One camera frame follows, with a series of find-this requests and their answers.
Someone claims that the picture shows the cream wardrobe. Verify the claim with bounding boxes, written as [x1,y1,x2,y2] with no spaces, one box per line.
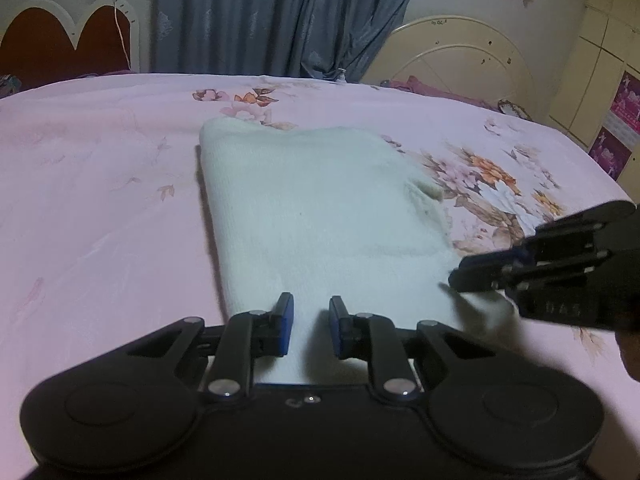
[548,0,639,182]

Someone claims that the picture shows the pink floral bed sheet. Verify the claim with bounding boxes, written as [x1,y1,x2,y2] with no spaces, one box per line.
[1,75,625,479]

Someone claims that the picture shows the red heart-shaped headboard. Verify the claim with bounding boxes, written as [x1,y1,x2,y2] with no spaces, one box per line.
[1,0,140,90]

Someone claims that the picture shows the person's right hand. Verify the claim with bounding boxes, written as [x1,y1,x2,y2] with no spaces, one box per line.
[615,332,640,382]

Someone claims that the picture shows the pink poster on wardrobe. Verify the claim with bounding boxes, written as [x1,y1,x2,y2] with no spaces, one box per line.
[588,70,639,180]

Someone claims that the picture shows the purple bedding pile left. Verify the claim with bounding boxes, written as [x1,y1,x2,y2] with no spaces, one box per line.
[0,75,22,99]

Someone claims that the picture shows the pale green knit sweater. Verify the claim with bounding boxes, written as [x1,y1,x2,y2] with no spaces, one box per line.
[200,118,514,384]

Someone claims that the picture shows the blue grey curtain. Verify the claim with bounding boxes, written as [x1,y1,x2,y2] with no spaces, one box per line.
[151,0,409,82]

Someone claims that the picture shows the cream round headboard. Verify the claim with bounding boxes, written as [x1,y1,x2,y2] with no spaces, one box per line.
[361,15,537,116]

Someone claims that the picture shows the white hanging cable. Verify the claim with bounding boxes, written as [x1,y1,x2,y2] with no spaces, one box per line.
[89,0,134,68]

